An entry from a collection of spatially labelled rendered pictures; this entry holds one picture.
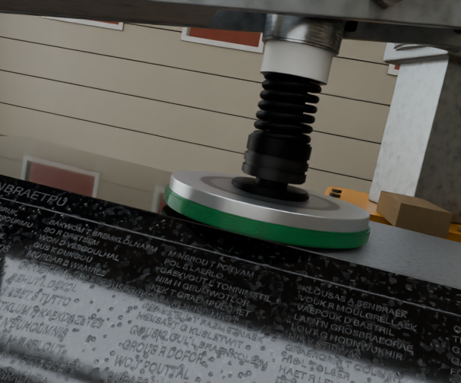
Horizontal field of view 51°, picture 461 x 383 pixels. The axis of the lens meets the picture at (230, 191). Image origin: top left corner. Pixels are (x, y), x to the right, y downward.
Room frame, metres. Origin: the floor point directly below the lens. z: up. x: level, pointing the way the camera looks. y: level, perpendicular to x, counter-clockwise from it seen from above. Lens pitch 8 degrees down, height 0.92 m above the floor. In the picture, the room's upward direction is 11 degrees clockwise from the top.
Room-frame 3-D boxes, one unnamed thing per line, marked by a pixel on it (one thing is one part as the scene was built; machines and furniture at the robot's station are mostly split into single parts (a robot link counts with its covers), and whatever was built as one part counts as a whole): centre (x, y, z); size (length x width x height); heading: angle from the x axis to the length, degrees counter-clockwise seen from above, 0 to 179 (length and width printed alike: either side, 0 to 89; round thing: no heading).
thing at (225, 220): (0.51, -0.04, 0.85); 0.22 x 0.22 x 0.04
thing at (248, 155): (0.51, -0.04, 0.89); 0.07 x 0.07 x 0.01
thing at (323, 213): (0.51, -0.04, 0.85); 0.21 x 0.21 x 0.01
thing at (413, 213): (1.02, -0.39, 0.81); 0.20 x 0.10 x 0.05; 175
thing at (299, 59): (0.51, -0.04, 0.99); 0.07 x 0.07 x 0.04
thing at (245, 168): (0.51, -0.04, 0.88); 0.07 x 0.07 x 0.01
